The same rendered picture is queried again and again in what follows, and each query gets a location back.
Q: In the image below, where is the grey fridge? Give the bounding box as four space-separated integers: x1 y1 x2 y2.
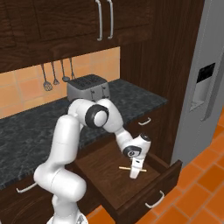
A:
170 0 224 169

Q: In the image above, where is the tall dark wood cabinet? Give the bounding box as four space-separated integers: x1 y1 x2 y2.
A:
119 0 206 165

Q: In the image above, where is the grey hanging ladle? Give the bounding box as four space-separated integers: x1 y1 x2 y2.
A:
59 59 71 83

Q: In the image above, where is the dark wood drawer front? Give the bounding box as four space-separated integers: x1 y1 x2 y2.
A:
124 107 165 140
0 171 58 224

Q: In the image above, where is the grey hanging spatula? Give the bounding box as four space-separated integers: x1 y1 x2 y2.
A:
50 61 60 87

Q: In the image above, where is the silver drawer handle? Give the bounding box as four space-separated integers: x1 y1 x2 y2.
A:
137 116 152 127
144 190 166 210
15 181 39 194

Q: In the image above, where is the silver toaster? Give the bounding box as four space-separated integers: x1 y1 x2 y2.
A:
66 73 111 102

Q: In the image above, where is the open dark wood drawer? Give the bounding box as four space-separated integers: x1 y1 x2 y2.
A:
72 139 184 224

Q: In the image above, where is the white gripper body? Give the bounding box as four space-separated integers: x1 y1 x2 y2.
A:
129 157 144 179

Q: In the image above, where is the tan straw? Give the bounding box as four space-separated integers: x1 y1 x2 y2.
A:
118 166 148 172

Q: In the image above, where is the silver cupboard handle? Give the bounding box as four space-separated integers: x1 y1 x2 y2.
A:
106 0 115 40
94 0 104 42

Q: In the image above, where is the grey hanging utensil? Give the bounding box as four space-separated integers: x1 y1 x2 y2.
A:
68 57 77 81

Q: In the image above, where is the grey slotted skimmer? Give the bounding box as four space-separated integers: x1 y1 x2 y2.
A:
40 63 54 92

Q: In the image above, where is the dark wood cupboard door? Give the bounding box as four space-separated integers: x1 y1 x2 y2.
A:
0 0 105 58
103 0 153 40

